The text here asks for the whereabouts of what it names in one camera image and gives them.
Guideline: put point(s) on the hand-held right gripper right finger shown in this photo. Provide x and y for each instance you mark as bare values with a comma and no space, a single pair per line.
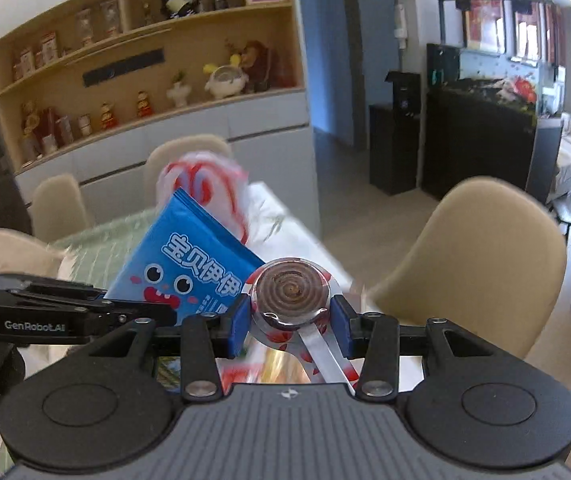
341,327

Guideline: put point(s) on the black floor-standing appliance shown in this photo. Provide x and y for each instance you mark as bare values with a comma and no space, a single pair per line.
395,150

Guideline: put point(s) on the wooden wall shelf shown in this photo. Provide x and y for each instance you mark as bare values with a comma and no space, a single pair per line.
190,45

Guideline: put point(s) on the white vase with plant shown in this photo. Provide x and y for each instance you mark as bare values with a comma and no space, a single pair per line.
179,92

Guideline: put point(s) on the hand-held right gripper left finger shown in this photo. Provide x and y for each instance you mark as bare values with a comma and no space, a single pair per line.
240,325

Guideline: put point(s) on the black bar on shelf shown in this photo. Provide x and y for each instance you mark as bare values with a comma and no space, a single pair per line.
123,66

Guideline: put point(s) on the rabbit face plastic bag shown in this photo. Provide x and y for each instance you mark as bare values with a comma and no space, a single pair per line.
200,180

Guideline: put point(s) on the black cabinet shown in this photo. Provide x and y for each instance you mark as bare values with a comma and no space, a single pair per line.
475,145

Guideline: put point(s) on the red framed wall picture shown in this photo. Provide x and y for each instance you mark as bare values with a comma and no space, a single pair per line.
480,5
523,17

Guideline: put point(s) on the red doll figurine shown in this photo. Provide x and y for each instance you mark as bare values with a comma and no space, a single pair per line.
107,117
143,106

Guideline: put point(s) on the green checkered tablecloth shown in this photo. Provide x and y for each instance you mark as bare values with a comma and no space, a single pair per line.
100,250

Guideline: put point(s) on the glass jar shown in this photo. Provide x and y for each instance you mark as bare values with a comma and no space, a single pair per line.
109,17
84,27

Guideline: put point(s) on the brown plush lion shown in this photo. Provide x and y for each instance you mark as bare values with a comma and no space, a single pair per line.
260,65

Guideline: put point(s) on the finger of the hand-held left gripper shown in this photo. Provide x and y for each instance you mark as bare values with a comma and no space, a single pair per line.
65,291

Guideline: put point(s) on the white leaf print cloth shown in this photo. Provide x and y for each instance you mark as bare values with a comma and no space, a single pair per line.
285,220

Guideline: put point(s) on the white wall switch box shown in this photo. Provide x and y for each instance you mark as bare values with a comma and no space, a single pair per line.
401,25

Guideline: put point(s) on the beige dining chair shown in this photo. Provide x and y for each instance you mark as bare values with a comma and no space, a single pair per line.
60,210
175,155
465,260

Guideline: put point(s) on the glass aquarium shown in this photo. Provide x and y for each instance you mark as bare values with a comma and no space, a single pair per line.
485,67

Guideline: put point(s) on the black white plush toy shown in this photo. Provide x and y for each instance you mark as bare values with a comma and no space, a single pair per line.
183,4

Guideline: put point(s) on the blue snack packet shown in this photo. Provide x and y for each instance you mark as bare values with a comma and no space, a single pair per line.
175,260

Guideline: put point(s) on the spiral lollipop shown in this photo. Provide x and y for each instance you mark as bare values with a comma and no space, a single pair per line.
288,287

